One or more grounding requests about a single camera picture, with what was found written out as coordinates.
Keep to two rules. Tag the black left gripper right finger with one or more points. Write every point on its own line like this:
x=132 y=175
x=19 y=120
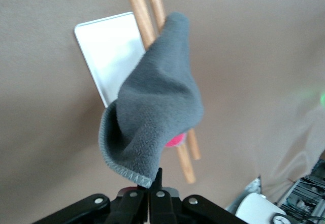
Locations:
x=172 y=208

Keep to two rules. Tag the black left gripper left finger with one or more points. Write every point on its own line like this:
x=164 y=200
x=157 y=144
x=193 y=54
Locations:
x=122 y=208

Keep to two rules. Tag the grey and pink towel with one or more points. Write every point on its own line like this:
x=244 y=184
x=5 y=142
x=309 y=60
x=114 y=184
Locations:
x=157 y=94

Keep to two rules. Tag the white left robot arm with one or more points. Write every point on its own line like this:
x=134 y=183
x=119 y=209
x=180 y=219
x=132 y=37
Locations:
x=259 y=208

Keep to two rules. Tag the white rack with wooden bars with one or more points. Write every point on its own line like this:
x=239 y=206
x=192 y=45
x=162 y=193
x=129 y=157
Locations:
x=106 y=51

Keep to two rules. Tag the background metal equipment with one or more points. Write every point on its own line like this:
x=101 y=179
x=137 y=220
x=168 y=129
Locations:
x=304 y=193

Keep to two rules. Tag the brown table cover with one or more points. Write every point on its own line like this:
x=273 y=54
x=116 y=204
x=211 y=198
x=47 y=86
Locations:
x=38 y=94

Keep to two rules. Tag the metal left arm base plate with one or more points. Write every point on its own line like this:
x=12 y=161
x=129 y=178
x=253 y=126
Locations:
x=250 y=191

